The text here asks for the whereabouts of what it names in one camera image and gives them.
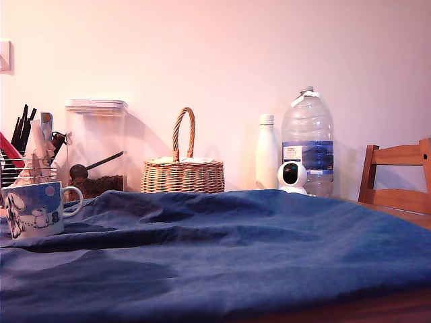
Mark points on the coffee beans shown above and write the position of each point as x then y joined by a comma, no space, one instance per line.
106,185

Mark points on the dark coffee scoop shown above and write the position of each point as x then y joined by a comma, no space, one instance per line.
79,171

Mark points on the white insulated bottle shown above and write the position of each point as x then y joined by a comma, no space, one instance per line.
267,151

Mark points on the large clear water bottle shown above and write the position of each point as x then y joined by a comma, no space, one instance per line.
307,128

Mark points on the blue cloth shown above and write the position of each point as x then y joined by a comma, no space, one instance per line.
235,262

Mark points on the clear container with white lid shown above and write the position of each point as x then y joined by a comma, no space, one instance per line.
96,134

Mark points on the dark brown utensil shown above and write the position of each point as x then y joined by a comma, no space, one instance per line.
57,143

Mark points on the blue patterned utensil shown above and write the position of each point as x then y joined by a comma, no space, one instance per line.
46,128

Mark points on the wooden chair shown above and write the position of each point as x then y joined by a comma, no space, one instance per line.
394,156

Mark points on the black chopstick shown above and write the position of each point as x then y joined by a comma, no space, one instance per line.
29,128
22,124
15,129

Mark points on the blue white cartoon mug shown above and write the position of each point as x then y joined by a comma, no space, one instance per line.
32,208

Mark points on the red utensil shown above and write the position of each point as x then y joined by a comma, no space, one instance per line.
9,148

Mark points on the small white round camera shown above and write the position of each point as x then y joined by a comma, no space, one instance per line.
291,188

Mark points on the white wall plate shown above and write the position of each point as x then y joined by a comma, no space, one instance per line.
6,67

